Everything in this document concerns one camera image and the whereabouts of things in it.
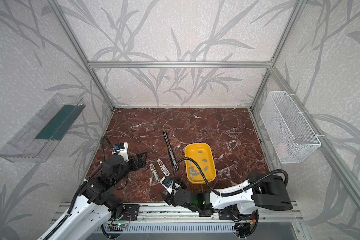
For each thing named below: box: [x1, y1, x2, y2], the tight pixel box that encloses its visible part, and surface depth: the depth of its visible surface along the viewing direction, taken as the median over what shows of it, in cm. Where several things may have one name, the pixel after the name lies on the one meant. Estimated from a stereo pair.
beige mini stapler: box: [149, 163, 161, 183], surface depth 86 cm
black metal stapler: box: [163, 131, 178, 170], surface depth 96 cm
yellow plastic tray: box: [185, 142, 217, 185], surface depth 92 cm
